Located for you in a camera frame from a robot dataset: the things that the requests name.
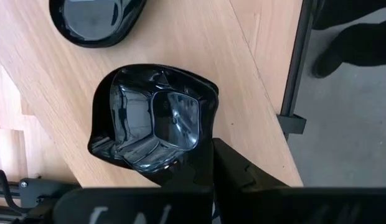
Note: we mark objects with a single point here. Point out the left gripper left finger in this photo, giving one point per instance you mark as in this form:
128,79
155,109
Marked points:
134,205

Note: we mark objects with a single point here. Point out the black wavy square mini plate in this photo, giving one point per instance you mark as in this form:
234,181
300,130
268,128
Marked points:
174,118

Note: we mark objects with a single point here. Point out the black rounded square mini plate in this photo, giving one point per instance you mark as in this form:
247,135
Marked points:
93,21

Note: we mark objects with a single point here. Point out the black aluminium table frame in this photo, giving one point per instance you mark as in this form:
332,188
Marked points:
297,62

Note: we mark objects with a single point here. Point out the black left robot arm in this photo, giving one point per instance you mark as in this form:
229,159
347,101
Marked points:
40,189

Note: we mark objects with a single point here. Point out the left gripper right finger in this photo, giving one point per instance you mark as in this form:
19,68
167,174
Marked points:
274,205

